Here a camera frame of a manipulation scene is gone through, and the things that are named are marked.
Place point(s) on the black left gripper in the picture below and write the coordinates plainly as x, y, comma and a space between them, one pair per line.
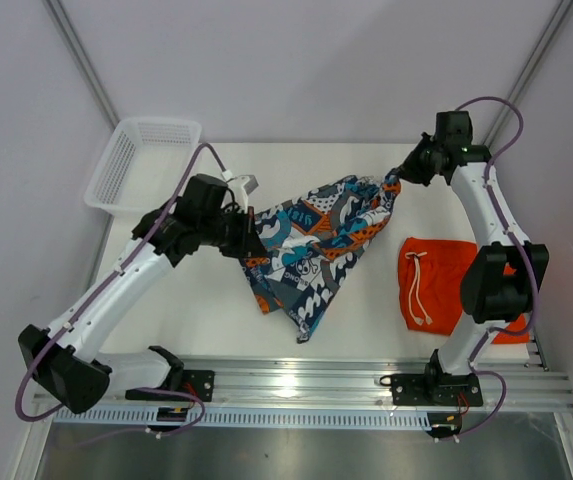
249, 243

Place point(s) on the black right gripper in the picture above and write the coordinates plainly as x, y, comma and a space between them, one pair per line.
409, 169

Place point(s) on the patterned multicolour shorts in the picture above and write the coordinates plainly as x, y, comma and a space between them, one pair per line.
313, 241

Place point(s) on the orange shorts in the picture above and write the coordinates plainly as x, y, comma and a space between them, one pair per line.
430, 273

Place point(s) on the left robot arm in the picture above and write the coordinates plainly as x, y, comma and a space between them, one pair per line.
64, 358

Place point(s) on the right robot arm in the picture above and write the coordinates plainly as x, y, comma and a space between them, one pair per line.
504, 279

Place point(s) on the white plastic basket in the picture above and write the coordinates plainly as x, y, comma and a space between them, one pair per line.
142, 164

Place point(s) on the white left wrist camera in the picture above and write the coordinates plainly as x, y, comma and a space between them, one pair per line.
240, 186

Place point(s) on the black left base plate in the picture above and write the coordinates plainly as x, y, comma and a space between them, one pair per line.
198, 383

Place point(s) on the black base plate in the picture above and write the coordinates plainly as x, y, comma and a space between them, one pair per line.
439, 390
198, 383

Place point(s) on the aluminium mounting rail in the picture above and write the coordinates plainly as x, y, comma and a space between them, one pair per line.
354, 384

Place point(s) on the white slotted cable duct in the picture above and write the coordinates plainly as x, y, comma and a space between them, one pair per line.
379, 419

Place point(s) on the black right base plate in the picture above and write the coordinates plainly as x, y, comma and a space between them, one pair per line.
439, 390

